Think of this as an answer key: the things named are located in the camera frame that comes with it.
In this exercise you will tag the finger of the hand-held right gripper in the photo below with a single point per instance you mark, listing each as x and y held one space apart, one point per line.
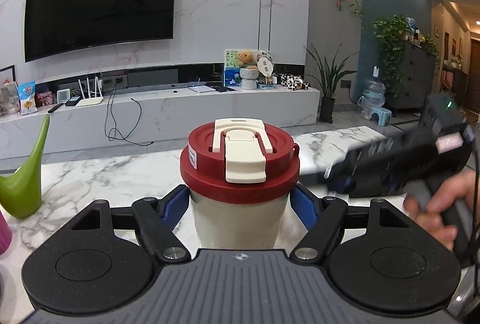
337 181

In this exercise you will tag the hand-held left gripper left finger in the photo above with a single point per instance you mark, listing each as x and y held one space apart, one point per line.
174 204

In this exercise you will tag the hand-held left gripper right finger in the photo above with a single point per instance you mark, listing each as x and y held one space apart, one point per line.
302 208

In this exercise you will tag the cream tumbler with red lid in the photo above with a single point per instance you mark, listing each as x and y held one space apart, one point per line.
240 219

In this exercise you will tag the pink plastic container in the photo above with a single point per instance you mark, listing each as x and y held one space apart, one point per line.
4 234

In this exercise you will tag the person's right hand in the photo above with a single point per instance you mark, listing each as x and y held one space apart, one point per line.
450 193

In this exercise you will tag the green step stool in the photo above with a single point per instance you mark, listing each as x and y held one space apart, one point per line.
377 114

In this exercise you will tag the large clear water jug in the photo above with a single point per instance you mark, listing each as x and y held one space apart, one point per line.
371 93

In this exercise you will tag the grey drawer cabinet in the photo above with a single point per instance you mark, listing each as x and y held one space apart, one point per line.
416 76

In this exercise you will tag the long-leaf potted plant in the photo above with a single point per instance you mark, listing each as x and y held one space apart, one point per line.
328 84

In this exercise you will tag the white marble television console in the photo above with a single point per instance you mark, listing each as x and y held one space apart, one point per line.
225 110

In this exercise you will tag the black white cow figurines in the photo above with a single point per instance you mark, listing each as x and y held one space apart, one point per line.
292 81

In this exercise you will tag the leafy pothos plant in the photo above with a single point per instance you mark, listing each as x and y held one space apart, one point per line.
390 43

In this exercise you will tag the small leafy plant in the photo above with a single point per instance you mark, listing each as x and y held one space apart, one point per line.
430 45

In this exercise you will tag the black tablet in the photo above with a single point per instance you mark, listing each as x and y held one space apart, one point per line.
221 86

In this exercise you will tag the white router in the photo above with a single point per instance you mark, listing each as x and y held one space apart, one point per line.
90 101

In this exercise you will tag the white hand fan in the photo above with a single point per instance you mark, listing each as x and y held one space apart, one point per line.
266 68

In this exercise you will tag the grey ribbed pot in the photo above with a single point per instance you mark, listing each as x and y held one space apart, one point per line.
249 78

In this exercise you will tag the blue flower painting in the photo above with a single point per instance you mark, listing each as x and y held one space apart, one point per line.
230 73

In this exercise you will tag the small black box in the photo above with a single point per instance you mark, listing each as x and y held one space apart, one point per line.
72 101

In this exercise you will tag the round painted fan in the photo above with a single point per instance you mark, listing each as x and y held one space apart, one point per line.
263 54

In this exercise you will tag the brown teddy bear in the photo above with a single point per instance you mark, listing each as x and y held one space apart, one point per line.
246 59

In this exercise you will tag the black remote control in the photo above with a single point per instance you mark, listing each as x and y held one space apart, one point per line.
55 108

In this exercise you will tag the small white display clock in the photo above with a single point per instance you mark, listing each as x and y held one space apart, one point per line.
63 96

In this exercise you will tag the green watering can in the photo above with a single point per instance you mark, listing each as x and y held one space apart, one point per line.
18 196

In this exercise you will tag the pink box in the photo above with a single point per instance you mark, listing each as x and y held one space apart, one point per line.
44 100

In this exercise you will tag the blue snack bag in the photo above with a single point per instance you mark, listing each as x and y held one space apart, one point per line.
27 99

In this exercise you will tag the patterned clear packet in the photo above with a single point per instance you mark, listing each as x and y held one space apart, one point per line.
8 99

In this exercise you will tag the black wall socket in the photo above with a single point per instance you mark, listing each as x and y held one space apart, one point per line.
346 84

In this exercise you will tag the black picture frame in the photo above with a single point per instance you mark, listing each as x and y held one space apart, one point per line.
9 71

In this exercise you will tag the black wall television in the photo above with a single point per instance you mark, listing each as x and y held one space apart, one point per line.
97 5

